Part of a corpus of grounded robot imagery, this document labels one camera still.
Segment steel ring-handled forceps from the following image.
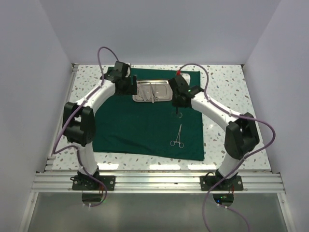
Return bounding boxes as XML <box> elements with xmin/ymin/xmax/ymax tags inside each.
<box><xmin>170</xmin><ymin>124</ymin><xmax>184</xmax><ymax>148</ymax></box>

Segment steel instrument tray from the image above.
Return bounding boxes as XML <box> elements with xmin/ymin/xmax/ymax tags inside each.
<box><xmin>132</xmin><ymin>80</ymin><xmax>172</xmax><ymax>103</ymax></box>

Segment purple cable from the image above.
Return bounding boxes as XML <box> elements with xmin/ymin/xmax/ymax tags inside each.
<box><xmin>51</xmin><ymin>46</ymin><xmax>108</xmax><ymax>208</ymax></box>
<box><xmin>178</xmin><ymin>63</ymin><xmax>276</xmax><ymax>232</ymax></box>

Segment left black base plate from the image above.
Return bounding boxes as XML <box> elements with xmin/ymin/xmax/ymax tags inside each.
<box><xmin>70</xmin><ymin>175</ymin><xmax>115</xmax><ymax>191</ymax></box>

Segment aluminium mounting rail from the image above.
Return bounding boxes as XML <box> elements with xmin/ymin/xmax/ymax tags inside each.
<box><xmin>30</xmin><ymin>170</ymin><xmax>285</xmax><ymax>193</ymax></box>

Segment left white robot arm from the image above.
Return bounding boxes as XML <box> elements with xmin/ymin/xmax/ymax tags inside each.
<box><xmin>62</xmin><ymin>61</ymin><xmax>137</xmax><ymax>190</ymax></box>

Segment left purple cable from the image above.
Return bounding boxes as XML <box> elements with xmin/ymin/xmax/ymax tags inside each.
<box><xmin>51</xmin><ymin>46</ymin><xmax>108</xmax><ymax>208</ymax></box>

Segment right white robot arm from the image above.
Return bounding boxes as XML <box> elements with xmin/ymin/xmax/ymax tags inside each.
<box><xmin>169</xmin><ymin>74</ymin><xmax>260</xmax><ymax>190</ymax></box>

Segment dark green surgical cloth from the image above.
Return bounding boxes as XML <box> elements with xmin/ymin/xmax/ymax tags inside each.
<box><xmin>91</xmin><ymin>67</ymin><xmax>205</xmax><ymax>161</ymax></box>

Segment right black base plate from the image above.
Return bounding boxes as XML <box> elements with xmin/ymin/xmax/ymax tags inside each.
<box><xmin>199</xmin><ymin>175</ymin><xmax>244</xmax><ymax>191</ymax></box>

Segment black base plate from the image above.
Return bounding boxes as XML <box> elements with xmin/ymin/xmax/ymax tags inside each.
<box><xmin>70</xmin><ymin>175</ymin><xmax>115</xmax><ymax>191</ymax></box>
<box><xmin>199</xmin><ymin>175</ymin><xmax>244</xmax><ymax>191</ymax></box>

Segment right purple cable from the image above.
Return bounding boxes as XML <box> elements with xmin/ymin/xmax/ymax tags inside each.
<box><xmin>178</xmin><ymin>63</ymin><xmax>276</xmax><ymax>232</ymax></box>

